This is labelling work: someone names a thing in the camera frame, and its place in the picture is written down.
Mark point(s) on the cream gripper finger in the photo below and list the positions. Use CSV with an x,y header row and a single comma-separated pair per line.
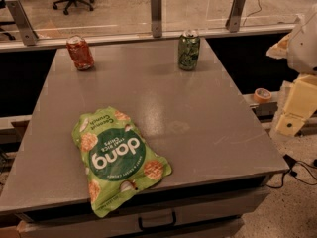
x,y
300,105
279,50

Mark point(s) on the green rice chip bag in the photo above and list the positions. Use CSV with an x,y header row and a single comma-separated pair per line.
x,y
119,162

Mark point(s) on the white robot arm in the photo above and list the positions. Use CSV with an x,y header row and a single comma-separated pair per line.
x,y
299,47

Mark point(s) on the green soda can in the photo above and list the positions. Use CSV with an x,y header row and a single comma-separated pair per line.
x,y
188,50

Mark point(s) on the orange soda can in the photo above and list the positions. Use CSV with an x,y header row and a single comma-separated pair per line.
x,y
80,53

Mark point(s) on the orange tape roll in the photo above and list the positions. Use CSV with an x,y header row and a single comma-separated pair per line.
x,y
262,95

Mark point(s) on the grey drawer front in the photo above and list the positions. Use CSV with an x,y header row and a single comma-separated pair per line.
x,y
215,216

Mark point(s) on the glass barrier panel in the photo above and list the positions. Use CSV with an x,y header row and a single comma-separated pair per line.
x,y
127,17

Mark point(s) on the right metal bracket post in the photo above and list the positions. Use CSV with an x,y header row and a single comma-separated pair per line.
x,y
234,20

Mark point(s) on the metal bracket post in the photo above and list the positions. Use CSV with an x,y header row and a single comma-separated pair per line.
x,y
156,12
27,33
234,20

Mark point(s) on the middle metal bracket post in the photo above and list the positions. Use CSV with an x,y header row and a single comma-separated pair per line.
x,y
156,12

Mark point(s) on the black drawer handle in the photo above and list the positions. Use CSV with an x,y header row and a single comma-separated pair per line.
x,y
154,221

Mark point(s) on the left metal bracket post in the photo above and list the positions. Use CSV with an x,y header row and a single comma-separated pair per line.
x,y
27,33

